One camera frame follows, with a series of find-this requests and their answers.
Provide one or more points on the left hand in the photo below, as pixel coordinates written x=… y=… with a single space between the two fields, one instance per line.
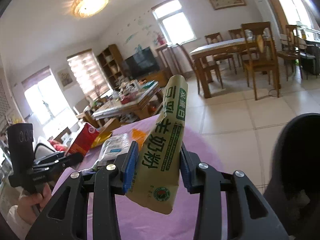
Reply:
x=26 y=203

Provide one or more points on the black television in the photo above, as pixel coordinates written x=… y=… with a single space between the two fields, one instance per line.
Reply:
x=140 y=64

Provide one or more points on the left wooden dining chair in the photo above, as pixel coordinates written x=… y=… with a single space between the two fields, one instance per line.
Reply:
x=203 y=72

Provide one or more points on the white standing air conditioner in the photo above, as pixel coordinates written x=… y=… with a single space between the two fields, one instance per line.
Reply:
x=268 y=16

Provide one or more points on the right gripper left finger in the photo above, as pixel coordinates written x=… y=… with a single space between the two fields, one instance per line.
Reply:
x=65 y=215

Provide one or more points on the black trash bin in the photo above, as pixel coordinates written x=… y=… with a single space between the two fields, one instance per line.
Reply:
x=293 y=190

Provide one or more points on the round ceiling lamp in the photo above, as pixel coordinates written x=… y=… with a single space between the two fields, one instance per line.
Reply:
x=87 y=8

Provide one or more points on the front wooden dining chair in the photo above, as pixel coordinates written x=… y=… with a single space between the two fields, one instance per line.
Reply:
x=262 y=55

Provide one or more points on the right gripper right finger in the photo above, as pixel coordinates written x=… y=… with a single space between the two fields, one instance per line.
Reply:
x=230 y=206

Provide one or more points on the right wooden dining chair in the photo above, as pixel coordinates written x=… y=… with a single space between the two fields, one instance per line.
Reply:
x=291 y=49

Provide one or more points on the wooden dining chair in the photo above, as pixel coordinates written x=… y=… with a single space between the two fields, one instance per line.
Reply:
x=291 y=49
x=262 y=55
x=203 y=72

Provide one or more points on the red paper box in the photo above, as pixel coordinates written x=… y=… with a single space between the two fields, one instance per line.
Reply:
x=83 y=140

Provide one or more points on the wooden bookshelf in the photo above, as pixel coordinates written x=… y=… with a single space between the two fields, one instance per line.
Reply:
x=110 y=60

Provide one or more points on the clear plastic wrapper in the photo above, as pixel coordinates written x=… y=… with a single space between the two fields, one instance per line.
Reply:
x=111 y=148

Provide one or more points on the cluttered coffee table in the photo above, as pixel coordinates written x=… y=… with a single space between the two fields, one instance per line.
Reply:
x=143 y=104

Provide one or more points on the orange snack bag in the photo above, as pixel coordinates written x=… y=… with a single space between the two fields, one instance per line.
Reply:
x=139 y=137

